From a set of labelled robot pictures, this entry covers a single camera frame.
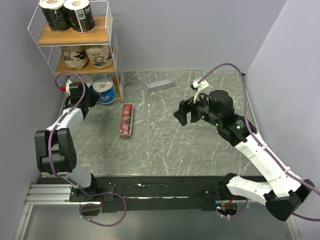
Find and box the grey rectangular box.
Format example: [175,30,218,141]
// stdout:
[146,78,175,93]

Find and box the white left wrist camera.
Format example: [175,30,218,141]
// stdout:
[59,84,70,96]

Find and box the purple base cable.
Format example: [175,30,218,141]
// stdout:
[79,193,127,228]

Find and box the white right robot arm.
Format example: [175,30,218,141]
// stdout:
[173,90,314,222]

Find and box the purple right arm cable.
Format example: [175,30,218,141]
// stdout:
[197,62,320,222]

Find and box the brown paper towel roll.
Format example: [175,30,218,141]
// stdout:
[85,45,113,69]
[60,45,89,70]

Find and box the blue paper towel roll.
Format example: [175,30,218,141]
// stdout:
[65,74,93,96]
[92,75,117,105]

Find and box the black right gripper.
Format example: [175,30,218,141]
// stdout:
[173,89,222,127]

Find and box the white wire wooden shelf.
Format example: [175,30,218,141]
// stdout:
[27,0,124,101]

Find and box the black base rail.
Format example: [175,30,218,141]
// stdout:
[69,176,240,213]

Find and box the red toothpaste box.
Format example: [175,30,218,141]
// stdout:
[119,104,133,139]

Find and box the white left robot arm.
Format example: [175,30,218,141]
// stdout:
[34,82,99,201]

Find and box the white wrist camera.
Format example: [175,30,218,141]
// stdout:
[190,79,210,104]
[59,84,70,96]

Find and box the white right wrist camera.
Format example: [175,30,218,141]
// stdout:
[190,79,210,104]

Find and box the black paper towel roll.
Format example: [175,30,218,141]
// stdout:
[39,0,71,32]
[63,0,96,34]

